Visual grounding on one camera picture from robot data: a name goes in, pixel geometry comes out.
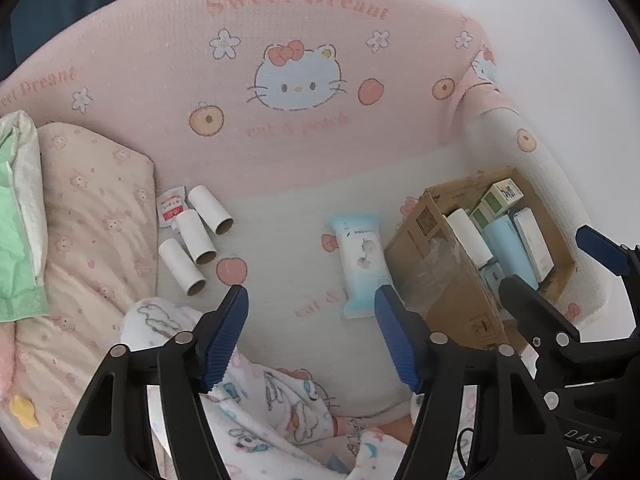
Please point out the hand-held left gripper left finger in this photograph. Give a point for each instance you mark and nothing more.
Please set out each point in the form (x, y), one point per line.
(227, 340)

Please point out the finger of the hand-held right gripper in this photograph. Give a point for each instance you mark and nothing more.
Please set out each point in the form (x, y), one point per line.
(530, 310)
(600, 250)

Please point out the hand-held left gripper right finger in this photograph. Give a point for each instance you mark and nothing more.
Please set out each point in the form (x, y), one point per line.
(395, 340)

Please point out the brown cardboard box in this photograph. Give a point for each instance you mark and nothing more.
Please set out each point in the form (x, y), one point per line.
(450, 305)

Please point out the light blue wet wipes pack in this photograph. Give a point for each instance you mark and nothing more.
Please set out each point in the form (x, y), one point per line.
(362, 265)

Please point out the white cardboard tube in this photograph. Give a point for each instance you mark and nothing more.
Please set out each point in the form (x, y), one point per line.
(196, 235)
(180, 266)
(467, 235)
(210, 207)

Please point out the white pouch with red label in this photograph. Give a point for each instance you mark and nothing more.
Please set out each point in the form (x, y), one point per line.
(172, 205)

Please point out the light blue box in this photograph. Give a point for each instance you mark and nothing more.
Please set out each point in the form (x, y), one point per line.
(510, 250)

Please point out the white printed box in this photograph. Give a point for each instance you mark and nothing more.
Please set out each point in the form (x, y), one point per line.
(532, 242)

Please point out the white green cartoon print box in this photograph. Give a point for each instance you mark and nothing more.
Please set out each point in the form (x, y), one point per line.
(500, 197)

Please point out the pink printed pillow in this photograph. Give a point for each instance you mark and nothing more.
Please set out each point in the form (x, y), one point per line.
(90, 240)

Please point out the small yellow item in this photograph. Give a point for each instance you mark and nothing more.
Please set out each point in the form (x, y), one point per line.
(22, 410)

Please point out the pink cat print mat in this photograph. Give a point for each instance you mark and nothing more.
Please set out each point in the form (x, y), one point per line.
(350, 125)

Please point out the light green fabric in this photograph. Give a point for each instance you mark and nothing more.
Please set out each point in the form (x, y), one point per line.
(15, 240)

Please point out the white crinkled fabric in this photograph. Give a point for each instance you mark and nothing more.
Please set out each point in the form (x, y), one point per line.
(27, 185)

